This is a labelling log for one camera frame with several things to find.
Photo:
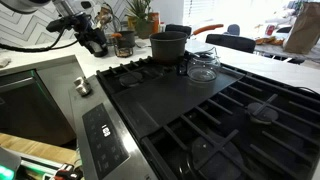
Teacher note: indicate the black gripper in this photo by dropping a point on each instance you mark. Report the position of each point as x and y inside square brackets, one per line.
[85, 30]

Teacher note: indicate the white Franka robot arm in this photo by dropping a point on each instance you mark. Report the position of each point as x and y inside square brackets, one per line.
[23, 4]

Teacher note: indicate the metal utensil holder bucket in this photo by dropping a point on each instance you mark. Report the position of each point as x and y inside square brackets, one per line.
[126, 39]

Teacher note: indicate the wooden utensil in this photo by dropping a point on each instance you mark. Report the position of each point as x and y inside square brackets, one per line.
[103, 16]

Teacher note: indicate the silver stove knob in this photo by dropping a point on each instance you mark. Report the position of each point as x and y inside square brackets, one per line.
[78, 81]
[84, 90]

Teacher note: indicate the round black burner cap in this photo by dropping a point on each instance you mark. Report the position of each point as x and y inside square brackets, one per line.
[130, 79]
[216, 156]
[262, 113]

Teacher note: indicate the potted green plant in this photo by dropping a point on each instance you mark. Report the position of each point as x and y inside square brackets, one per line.
[140, 13]

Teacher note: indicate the orange bottle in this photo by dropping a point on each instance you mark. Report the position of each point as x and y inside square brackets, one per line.
[155, 21]

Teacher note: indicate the clear bottle red cap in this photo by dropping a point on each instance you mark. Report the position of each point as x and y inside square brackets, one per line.
[162, 27]

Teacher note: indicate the dark cooking pot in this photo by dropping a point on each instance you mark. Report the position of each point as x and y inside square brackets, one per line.
[168, 46]

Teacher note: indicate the black chair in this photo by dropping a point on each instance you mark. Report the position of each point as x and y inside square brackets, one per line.
[230, 42]
[178, 29]

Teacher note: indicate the black griddle plate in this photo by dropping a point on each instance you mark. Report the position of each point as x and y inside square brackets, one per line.
[173, 96]

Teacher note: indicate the grey office chair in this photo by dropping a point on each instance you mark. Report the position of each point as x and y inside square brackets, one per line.
[233, 29]

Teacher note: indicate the black gas range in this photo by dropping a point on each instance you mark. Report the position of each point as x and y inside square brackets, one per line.
[233, 133]

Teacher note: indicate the brown paper bag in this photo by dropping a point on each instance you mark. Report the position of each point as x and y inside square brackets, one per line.
[305, 28]

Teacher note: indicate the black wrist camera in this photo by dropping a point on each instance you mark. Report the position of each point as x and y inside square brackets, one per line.
[60, 24]

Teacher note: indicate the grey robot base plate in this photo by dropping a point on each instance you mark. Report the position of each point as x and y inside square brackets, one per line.
[6, 166]

